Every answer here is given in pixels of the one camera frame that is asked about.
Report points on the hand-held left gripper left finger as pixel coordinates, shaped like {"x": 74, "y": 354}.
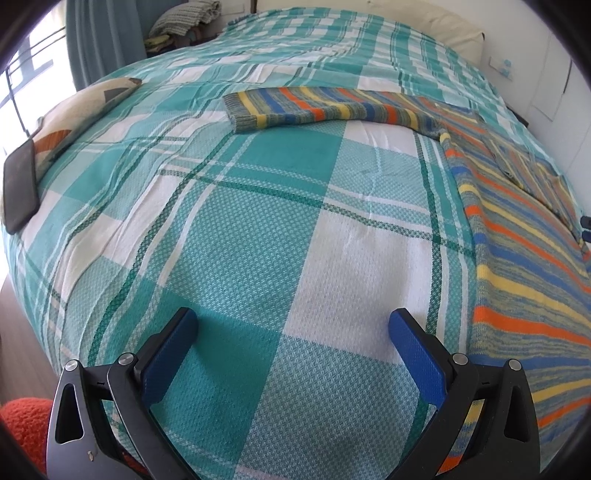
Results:
{"x": 168, "y": 355}

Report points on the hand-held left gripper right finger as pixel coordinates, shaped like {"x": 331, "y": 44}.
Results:
{"x": 418, "y": 355}

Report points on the striped knit sweater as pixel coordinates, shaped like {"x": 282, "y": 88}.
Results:
{"x": 521, "y": 258}

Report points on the pile of folded clothes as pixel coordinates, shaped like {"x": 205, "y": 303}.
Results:
{"x": 184, "y": 21}

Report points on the white wardrobe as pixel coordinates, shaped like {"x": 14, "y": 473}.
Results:
{"x": 558, "y": 92}

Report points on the orange knit garment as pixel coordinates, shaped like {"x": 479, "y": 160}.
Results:
{"x": 23, "y": 429}

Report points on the teal checked bed blanket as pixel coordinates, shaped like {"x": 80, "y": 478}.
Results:
{"x": 277, "y": 230}

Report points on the black smartphone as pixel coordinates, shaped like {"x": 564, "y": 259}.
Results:
{"x": 19, "y": 184}

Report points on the cream headboard cushion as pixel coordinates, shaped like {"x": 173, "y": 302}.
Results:
{"x": 438, "y": 23}

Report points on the cream patterned cushion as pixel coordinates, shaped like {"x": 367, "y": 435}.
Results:
{"x": 78, "y": 115}

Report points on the window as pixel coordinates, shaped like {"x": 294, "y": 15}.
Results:
{"x": 27, "y": 74}

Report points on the teal curtain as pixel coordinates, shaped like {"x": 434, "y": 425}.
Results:
{"x": 101, "y": 41}

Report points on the wall socket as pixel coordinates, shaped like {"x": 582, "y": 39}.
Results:
{"x": 502, "y": 65}

